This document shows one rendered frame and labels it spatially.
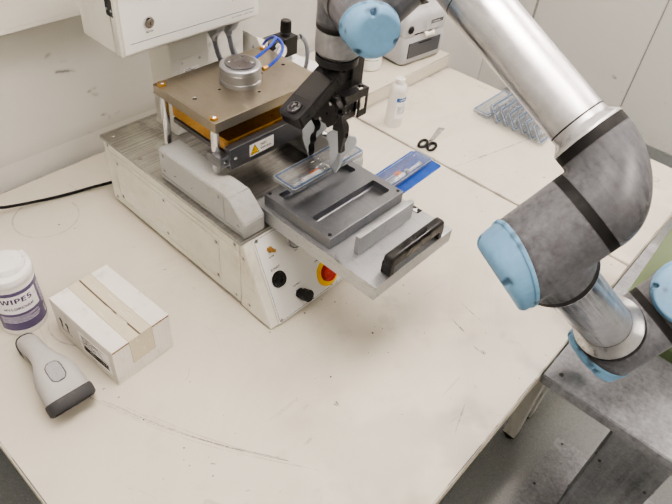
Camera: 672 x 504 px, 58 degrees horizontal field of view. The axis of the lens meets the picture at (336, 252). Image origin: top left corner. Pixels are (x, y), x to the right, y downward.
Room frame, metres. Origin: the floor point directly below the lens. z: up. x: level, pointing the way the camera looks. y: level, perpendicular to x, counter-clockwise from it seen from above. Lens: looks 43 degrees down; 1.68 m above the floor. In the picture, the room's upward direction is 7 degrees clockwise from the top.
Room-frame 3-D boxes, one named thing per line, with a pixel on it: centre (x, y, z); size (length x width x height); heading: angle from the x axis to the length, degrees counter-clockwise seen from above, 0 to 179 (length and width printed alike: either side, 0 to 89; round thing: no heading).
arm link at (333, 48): (0.93, 0.04, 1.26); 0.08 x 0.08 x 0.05
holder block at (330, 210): (0.89, 0.01, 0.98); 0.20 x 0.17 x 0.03; 142
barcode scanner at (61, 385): (0.58, 0.47, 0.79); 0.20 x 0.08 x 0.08; 52
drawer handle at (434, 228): (0.77, -0.13, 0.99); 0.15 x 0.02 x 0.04; 142
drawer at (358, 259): (0.86, -0.02, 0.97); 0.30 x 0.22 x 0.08; 52
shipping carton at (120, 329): (0.68, 0.39, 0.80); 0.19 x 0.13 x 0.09; 52
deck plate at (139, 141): (1.07, 0.24, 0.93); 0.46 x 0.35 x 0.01; 52
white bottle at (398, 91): (1.57, -0.12, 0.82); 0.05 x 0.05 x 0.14
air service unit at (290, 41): (1.30, 0.18, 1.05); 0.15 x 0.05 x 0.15; 142
